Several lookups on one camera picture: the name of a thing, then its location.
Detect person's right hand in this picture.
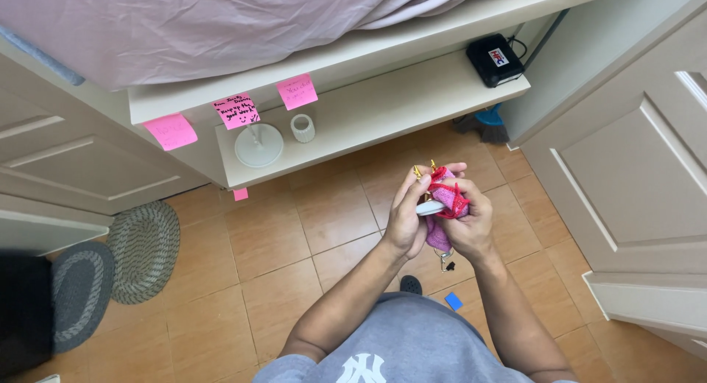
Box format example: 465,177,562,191
434,162,496,263

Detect person's left hand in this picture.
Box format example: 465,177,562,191
382,163,438,261

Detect gold metal knitting needles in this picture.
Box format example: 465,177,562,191
412,160,438,203

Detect white oval plastic handle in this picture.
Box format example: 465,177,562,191
415,200,447,217

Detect pink knitted piece red edge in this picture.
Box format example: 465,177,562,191
424,166,472,254

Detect blue and black brush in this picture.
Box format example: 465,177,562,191
453,102,510,145

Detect white ribbed cup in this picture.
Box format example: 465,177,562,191
290,113,316,144

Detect black box device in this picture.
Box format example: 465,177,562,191
465,33,526,89

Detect pink sticky note faint writing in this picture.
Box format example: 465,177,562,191
275,73,319,111

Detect grey printed shirt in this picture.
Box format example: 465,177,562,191
251,292,578,383

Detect white round stand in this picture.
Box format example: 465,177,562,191
234,122,285,169

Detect pink sticky note black writing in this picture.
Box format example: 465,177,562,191
212,93,261,131

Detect cream panelled door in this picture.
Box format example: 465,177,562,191
518,7,707,363

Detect faded pink sticky note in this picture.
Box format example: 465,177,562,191
143,112,198,152

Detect pale pink bed sheet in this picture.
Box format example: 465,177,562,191
0,0,539,92

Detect grey green oval braided rug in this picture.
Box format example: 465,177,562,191
106,200,181,305

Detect cream panelled cabinet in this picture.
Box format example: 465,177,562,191
0,52,210,258

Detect dark grey oval rug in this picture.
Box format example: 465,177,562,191
51,240,116,355

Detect grey blue mattress edge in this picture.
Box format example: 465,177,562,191
0,24,87,87

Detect black bulky object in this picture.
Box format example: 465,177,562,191
0,250,55,379

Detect silver key ring black clip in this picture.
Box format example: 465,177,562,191
433,247,457,273

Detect cream bed frame with shelf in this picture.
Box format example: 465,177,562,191
0,0,627,192

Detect black cable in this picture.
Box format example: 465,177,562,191
507,35,529,61

